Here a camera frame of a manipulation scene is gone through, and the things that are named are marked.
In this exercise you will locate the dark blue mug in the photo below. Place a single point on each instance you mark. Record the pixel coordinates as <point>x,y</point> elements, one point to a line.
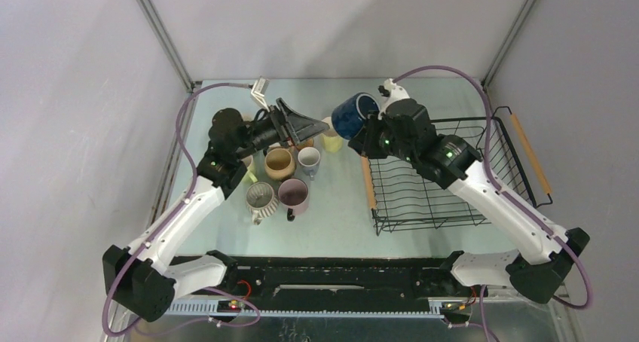
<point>348,117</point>

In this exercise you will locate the left wooden rack handle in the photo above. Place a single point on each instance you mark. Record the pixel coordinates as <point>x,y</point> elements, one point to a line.
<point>369,187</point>

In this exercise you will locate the light green mug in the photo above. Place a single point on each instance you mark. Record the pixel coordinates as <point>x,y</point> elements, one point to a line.
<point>250,175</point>

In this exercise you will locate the right wooden rack handle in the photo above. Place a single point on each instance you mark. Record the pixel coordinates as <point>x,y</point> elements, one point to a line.
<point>531,155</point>

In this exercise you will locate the yellow green faceted mug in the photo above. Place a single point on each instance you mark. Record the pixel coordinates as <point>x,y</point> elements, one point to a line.
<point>330,139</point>

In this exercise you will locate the small red orange cup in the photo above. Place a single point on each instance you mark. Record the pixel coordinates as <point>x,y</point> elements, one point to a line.
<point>305,144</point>

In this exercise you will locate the striped grey white mug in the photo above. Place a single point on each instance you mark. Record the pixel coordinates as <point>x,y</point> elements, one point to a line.
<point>262,201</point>

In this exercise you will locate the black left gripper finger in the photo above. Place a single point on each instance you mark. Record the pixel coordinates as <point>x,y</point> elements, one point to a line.
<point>301,135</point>
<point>297,123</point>

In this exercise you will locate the wooden rack handle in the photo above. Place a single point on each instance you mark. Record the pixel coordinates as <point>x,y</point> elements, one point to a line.
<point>531,155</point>
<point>369,187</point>

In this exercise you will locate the beige round speckled mug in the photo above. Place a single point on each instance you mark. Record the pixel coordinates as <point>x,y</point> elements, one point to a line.
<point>279,164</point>

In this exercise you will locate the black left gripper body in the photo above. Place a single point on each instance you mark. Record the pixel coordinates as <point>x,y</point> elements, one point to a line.
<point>270,132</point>

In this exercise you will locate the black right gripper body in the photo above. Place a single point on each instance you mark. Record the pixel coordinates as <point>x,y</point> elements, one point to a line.
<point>378,142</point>

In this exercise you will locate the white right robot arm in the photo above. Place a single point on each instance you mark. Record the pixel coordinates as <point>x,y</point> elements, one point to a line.
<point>545,252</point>

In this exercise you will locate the small grey blue cup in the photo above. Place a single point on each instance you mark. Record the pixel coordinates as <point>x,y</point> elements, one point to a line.
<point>309,159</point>

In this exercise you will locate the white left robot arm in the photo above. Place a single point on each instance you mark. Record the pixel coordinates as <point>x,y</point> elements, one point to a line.
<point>140,276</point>

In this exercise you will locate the aluminium slotted rail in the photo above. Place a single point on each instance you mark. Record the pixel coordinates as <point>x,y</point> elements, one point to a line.
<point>224,307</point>

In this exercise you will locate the black wire dish rack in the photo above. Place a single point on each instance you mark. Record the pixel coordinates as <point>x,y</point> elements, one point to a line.
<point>406,201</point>

